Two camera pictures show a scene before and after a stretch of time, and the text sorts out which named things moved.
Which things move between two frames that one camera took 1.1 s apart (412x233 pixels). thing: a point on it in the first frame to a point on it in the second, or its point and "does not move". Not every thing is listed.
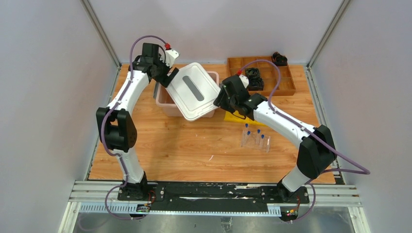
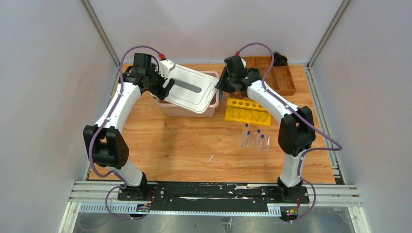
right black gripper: [220, 101] to [222, 85]
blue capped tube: [248, 136] does not move
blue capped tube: [258, 136] does not move
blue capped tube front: [262, 143] does not move
